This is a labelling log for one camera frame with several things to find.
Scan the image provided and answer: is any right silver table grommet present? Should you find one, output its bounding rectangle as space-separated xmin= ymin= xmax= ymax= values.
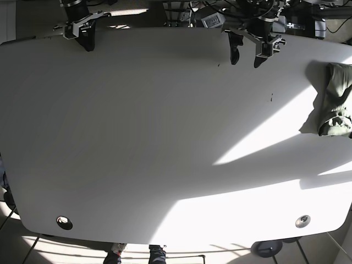
xmin=295 ymin=215 xmax=311 ymax=228

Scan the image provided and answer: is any left silver table grommet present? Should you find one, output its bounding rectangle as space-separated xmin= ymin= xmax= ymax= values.
xmin=56 ymin=216 xmax=73 ymax=230

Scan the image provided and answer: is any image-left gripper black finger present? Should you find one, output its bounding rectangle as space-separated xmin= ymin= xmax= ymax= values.
xmin=75 ymin=24 xmax=96 ymax=52

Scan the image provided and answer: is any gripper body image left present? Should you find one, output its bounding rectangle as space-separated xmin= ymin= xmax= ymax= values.
xmin=52 ymin=11 xmax=112 ymax=31

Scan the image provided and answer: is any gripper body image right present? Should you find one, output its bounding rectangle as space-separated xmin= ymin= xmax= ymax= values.
xmin=222 ymin=27 xmax=286 ymax=50

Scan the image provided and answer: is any round black stand base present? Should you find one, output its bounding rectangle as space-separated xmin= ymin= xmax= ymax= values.
xmin=251 ymin=240 xmax=283 ymax=258

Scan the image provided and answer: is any silver table grommet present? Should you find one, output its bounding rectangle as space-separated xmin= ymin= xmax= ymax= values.
xmin=56 ymin=216 xmax=73 ymax=230
xmin=295 ymin=215 xmax=311 ymax=228

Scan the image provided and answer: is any olive green T-shirt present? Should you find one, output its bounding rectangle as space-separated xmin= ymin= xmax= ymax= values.
xmin=318 ymin=63 xmax=351 ymax=138

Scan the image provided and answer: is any grey wrist camera image right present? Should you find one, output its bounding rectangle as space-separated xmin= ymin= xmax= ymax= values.
xmin=255 ymin=41 xmax=274 ymax=59

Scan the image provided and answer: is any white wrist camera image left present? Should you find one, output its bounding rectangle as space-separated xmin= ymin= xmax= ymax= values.
xmin=63 ymin=23 xmax=79 ymax=40

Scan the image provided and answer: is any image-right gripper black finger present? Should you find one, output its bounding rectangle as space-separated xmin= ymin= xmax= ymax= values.
xmin=228 ymin=31 xmax=244 ymax=65
xmin=254 ymin=56 xmax=269 ymax=68

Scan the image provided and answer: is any black power box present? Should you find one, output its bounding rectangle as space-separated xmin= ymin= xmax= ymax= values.
xmin=195 ymin=7 xmax=226 ymax=28

